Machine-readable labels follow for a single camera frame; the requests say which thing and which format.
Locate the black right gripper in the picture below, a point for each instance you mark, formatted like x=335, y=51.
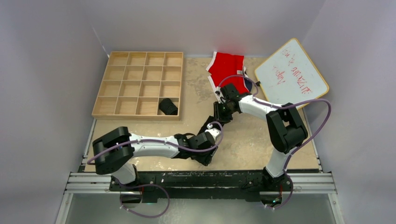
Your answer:
x=218, y=115

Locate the plain black underwear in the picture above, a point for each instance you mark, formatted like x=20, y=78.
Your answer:
x=209, y=124

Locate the black striped underwear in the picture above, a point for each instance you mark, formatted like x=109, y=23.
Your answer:
x=168, y=107

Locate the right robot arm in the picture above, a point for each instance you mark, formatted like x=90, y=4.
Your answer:
x=286, y=128

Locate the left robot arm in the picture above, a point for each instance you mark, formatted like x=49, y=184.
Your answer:
x=113, y=150

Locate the red white blue underwear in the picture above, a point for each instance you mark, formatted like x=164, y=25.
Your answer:
x=226, y=68

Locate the wooden compartment tray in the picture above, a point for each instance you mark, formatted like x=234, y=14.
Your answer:
x=134, y=82

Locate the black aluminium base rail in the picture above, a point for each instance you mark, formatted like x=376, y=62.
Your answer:
x=225, y=184

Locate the white board with wooden frame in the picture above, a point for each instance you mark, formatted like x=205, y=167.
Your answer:
x=290, y=76

